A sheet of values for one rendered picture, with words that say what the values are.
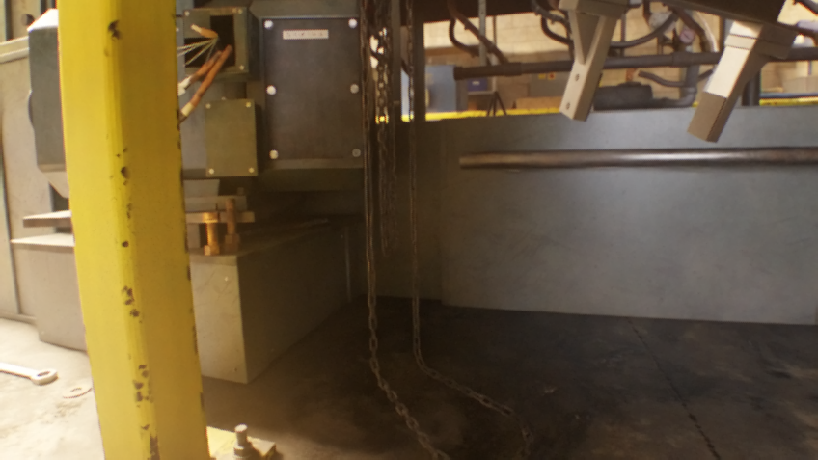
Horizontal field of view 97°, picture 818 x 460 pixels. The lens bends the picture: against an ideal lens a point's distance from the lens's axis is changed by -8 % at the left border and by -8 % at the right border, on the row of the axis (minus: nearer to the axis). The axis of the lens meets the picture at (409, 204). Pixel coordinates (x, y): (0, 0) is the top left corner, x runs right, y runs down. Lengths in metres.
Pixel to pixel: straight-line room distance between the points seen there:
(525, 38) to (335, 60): 5.55
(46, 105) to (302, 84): 0.57
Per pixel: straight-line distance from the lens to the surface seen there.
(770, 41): 0.44
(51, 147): 1.14
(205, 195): 0.93
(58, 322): 1.38
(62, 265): 1.31
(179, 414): 0.66
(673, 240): 1.31
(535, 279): 1.27
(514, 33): 6.37
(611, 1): 0.35
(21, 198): 1.60
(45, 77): 1.16
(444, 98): 3.95
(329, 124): 0.88
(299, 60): 0.91
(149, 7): 0.61
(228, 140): 0.86
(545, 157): 1.13
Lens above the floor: 0.45
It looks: 5 degrees down
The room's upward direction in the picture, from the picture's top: 1 degrees counter-clockwise
